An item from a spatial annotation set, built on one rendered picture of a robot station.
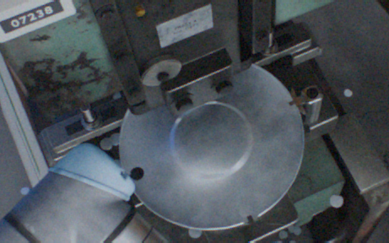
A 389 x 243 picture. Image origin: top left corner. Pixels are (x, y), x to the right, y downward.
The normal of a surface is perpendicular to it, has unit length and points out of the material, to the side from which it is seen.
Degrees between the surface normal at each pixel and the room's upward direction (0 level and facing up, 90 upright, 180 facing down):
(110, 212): 38
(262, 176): 2
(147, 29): 90
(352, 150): 0
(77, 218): 28
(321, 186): 0
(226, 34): 90
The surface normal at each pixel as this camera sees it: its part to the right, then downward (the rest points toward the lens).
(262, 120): -0.05, -0.37
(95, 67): 0.42, 0.83
